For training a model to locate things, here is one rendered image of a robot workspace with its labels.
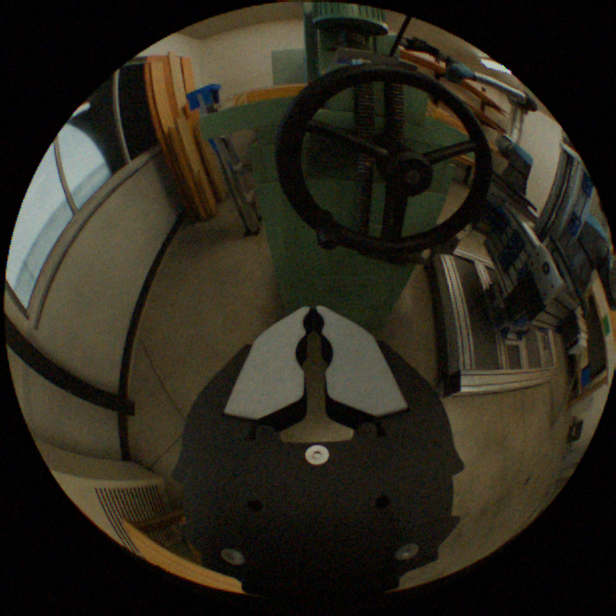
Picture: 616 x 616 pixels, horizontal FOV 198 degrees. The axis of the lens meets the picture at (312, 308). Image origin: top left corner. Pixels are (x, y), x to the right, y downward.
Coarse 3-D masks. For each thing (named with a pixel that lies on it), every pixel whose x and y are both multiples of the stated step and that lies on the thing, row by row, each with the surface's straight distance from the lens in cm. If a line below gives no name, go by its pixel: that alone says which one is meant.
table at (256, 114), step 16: (224, 112) 42; (240, 112) 41; (256, 112) 41; (272, 112) 40; (320, 112) 30; (336, 112) 31; (352, 112) 31; (208, 128) 44; (224, 128) 43; (240, 128) 42; (352, 128) 31; (384, 128) 32; (416, 128) 34; (432, 128) 47; (448, 128) 49; (448, 144) 49
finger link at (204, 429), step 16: (240, 352) 9; (224, 368) 9; (240, 368) 9; (208, 384) 8; (224, 384) 8; (208, 400) 8; (224, 400) 8; (192, 416) 8; (208, 416) 8; (224, 416) 7; (192, 432) 7; (208, 432) 7; (224, 432) 7; (240, 432) 7; (256, 432) 7; (192, 448) 7; (208, 448) 7; (176, 464) 7; (192, 464) 7; (176, 480) 7
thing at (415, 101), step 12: (384, 84) 32; (336, 96) 31; (348, 96) 31; (384, 96) 32; (408, 96) 34; (420, 96) 35; (336, 108) 31; (348, 108) 31; (384, 108) 32; (408, 108) 33; (420, 108) 34; (408, 120) 34; (420, 120) 34
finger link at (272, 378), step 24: (312, 312) 13; (264, 336) 10; (288, 336) 10; (264, 360) 9; (288, 360) 8; (240, 384) 8; (264, 384) 8; (288, 384) 8; (240, 408) 7; (264, 408) 7; (288, 408) 7
